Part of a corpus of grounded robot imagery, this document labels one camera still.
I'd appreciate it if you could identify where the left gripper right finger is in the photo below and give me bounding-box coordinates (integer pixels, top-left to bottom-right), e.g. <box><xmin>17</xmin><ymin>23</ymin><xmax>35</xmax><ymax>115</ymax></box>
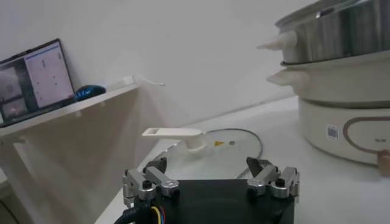
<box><xmin>246</xmin><ymin>156</ymin><xmax>301</xmax><ymax>200</ymax></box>

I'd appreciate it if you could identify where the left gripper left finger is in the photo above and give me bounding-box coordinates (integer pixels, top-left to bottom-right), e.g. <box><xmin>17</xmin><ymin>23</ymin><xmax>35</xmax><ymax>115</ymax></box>
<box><xmin>121</xmin><ymin>157</ymin><xmax>180</xmax><ymax>208</ymax></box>

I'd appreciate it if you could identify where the stainless steel steamer basket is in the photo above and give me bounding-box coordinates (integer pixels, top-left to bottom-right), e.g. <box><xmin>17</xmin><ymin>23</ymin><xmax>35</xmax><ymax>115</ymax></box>
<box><xmin>257</xmin><ymin>0</ymin><xmax>390</xmax><ymax>65</ymax></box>

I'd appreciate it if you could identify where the cream electric cooker pot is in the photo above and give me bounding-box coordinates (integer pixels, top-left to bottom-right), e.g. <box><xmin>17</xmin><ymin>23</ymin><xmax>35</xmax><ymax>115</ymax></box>
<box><xmin>266</xmin><ymin>50</ymin><xmax>390</xmax><ymax>177</ymax></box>

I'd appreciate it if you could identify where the white side table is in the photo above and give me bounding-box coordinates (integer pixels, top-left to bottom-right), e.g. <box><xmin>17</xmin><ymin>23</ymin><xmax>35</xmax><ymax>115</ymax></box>
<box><xmin>0</xmin><ymin>75</ymin><xmax>144</xmax><ymax>224</ymax></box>

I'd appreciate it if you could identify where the white rectangular box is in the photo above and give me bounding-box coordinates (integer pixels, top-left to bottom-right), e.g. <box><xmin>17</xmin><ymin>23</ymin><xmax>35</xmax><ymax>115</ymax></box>
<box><xmin>104</xmin><ymin>75</ymin><xmax>137</xmax><ymax>93</ymax></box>

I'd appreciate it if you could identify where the blue computer mouse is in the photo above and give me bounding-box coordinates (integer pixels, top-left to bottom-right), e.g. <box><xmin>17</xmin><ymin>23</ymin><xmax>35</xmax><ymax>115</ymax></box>
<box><xmin>74</xmin><ymin>85</ymin><xmax>107</xmax><ymax>102</ymax></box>

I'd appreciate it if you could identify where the black laptop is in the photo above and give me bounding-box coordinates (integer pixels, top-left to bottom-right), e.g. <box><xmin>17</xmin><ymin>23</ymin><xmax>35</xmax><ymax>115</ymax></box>
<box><xmin>0</xmin><ymin>38</ymin><xmax>77</xmax><ymax>129</ymax></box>

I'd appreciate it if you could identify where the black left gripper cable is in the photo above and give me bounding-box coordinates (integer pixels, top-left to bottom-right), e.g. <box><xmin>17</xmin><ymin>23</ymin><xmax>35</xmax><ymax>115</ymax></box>
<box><xmin>113</xmin><ymin>205</ymin><xmax>167</xmax><ymax>224</ymax></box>

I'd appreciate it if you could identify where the glass lid with white handle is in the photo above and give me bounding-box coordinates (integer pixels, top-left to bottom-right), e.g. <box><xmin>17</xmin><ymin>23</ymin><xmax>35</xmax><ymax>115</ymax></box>
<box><xmin>141</xmin><ymin>127</ymin><xmax>264</xmax><ymax>181</ymax></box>

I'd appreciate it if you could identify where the thin white cable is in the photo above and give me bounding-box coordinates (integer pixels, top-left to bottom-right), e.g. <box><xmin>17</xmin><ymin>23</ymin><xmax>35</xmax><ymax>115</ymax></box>
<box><xmin>132</xmin><ymin>74</ymin><xmax>166</xmax><ymax>88</ymax></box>

